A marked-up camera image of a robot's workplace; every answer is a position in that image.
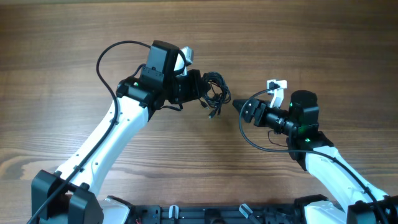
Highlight black USB cable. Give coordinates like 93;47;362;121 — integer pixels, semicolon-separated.
198;72;232;119

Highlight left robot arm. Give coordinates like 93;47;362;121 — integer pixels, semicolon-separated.
30;40;209;223

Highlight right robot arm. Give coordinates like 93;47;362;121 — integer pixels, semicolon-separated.
233;90;397;223

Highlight right camera black cable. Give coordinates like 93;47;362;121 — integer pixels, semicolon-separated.
238;83;389;224

